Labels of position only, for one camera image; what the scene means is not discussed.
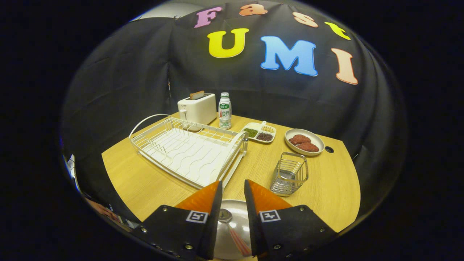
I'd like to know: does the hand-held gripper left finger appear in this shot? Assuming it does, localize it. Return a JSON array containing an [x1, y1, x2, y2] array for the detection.
[[131, 180, 223, 261]]

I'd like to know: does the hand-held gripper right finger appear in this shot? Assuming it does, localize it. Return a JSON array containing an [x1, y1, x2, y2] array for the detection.
[[244, 179, 338, 260]]

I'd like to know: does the spoon with pink striped handle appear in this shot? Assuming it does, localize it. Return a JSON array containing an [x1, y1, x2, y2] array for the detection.
[[218, 209, 252, 257]]

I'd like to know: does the metal wire basket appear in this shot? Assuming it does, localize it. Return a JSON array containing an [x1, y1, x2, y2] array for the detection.
[[269, 152, 309, 197]]

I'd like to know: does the white wire dish rack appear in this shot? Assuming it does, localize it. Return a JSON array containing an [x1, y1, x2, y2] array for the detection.
[[129, 114, 249, 190]]

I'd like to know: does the white divided dish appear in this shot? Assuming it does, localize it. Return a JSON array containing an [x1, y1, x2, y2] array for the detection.
[[241, 121, 277, 144]]

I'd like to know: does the beige plate with meat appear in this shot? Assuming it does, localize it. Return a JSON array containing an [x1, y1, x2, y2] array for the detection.
[[285, 129, 325, 156]]

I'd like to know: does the red meat piece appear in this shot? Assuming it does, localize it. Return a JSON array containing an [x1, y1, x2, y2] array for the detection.
[[297, 142, 320, 153], [289, 134, 311, 146]]

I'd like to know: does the white bottle with green label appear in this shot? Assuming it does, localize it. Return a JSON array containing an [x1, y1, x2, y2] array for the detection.
[[218, 92, 232, 130]]

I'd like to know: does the white toaster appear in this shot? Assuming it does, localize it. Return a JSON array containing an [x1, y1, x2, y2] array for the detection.
[[177, 93, 217, 131]]

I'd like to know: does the black backdrop cloth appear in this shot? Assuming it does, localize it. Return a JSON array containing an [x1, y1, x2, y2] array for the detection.
[[60, 0, 408, 225]]

